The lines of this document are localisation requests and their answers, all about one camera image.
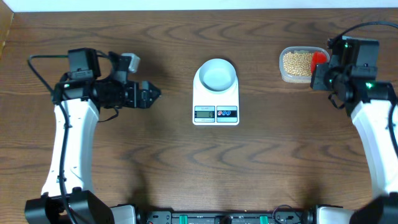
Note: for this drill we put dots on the red measuring scoop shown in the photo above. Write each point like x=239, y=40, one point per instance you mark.
x=318, y=58

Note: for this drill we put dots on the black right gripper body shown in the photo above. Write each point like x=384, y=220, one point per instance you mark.
x=318, y=81

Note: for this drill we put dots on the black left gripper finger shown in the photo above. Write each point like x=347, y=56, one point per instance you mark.
x=147, y=99
x=149, y=87

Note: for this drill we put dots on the clear plastic container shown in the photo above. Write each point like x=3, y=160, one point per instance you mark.
x=298, y=49

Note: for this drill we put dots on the soybeans in container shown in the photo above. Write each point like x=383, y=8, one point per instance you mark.
x=297, y=64

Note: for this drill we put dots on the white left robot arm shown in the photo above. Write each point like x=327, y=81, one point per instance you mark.
x=94, y=81

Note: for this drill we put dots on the white digital kitchen scale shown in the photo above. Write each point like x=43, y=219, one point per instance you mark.
x=215, y=108

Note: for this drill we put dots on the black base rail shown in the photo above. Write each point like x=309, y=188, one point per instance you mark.
x=282, y=214

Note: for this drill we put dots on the cardboard box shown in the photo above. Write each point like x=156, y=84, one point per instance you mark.
x=6, y=18

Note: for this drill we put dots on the white bowl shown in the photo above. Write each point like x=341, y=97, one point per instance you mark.
x=217, y=75

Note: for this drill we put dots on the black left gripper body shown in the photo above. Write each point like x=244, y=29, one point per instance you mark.
x=130, y=100

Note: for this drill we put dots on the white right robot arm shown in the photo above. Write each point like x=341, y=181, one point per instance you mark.
x=350, y=76

